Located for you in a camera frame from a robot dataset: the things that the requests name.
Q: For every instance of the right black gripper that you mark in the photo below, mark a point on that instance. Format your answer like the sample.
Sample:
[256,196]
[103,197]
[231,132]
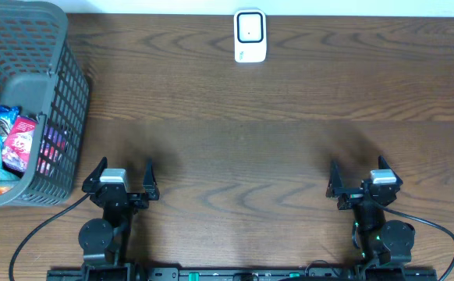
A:
[364,196]

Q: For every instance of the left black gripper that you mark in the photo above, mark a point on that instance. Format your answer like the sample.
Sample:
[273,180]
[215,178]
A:
[119,196]

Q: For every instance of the red purple snack packet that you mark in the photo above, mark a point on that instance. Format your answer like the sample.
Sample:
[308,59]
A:
[17,145]

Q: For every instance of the blue Oreo cookie pack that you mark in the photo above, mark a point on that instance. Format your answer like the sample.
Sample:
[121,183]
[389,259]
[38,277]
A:
[8,116]

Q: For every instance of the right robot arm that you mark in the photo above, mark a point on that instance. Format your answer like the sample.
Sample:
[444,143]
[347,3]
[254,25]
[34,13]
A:
[385,245]

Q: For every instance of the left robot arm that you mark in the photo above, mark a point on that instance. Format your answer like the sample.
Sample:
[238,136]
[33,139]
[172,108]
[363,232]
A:
[105,241]

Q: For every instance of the white barcode scanner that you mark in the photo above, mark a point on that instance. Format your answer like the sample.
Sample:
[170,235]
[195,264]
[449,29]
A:
[250,36]

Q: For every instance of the grey plastic mesh basket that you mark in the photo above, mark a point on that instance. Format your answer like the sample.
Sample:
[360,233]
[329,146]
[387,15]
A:
[40,74]

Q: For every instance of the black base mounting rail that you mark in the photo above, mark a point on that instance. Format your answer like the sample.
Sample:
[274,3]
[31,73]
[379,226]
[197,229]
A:
[175,274]

